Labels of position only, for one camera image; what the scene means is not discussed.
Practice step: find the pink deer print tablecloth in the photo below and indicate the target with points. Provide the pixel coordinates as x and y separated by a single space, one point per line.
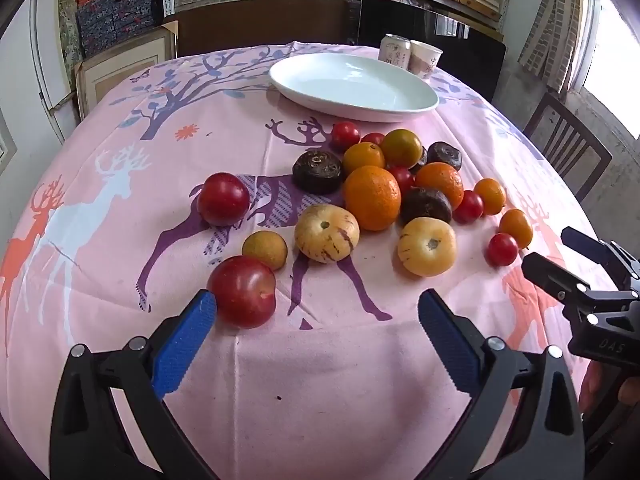
300 385

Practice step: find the large orange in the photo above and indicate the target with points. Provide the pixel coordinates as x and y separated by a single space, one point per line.
372 197

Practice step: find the yellow-orange mandarin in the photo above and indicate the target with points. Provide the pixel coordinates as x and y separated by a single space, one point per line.
363 157

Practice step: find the black glossy panel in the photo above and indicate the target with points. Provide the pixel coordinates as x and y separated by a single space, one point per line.
400 20

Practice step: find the person's right hand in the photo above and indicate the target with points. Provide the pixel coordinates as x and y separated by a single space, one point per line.
592 385

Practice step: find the stack of blue patterned boxes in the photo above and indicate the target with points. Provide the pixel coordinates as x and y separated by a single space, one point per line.
115 15

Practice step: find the pink paper cup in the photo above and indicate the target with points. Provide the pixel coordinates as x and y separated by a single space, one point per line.
425 60

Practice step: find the framed picture in cardboard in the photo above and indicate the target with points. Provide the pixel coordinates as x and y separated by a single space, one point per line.
115 75

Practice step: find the pink drink can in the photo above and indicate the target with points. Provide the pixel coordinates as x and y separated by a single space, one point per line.
394 50

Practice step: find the dark brown wooden board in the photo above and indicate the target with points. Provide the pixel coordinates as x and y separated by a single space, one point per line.
250 25

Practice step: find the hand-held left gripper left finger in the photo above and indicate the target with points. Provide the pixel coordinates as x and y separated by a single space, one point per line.
185 345

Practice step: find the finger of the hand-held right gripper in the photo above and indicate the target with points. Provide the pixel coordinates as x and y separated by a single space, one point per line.
547 272
585 242

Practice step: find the green-tinged mandarin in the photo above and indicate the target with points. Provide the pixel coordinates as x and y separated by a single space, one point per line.
401 147

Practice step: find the dark wooden chair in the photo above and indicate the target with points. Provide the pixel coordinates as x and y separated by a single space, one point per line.
577 130

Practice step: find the white oval plate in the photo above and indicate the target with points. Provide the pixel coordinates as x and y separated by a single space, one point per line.
350 85

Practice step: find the red plum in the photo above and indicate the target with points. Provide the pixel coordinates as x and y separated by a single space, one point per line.
223 198
242 291

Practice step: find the white door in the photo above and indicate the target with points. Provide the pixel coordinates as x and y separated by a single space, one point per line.
30 85

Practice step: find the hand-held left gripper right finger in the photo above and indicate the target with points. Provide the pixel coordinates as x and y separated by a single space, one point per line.
447 345

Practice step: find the small yellow-brown fruit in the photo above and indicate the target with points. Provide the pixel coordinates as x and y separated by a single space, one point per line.
264 250

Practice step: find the small orange mandarin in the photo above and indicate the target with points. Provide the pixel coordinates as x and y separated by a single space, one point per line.
515 227
490 196

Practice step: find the striped yellow pepino melon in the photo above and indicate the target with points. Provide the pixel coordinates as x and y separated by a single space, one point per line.
427 246
326 232

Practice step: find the window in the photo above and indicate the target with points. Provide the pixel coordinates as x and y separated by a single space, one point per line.
620 50

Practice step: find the brick pattern curtain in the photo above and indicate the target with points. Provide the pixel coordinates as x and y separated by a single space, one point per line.
555 25

